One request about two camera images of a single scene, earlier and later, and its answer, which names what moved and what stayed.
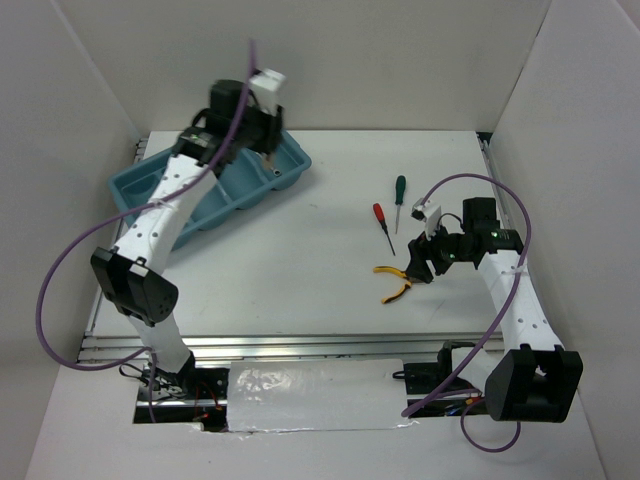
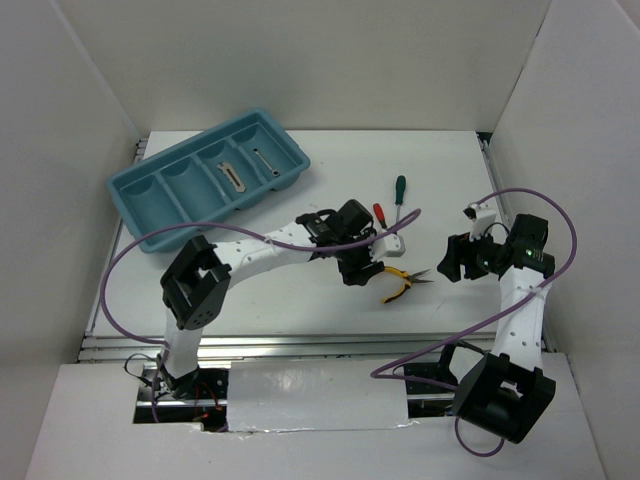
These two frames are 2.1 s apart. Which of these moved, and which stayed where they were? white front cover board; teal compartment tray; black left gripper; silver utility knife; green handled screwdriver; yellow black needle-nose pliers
Moved: silver utility knife; black left gripper
Stayed: yellow black needle-nose pliers; green handled screwdriver; teal compartment tray; white front cover board
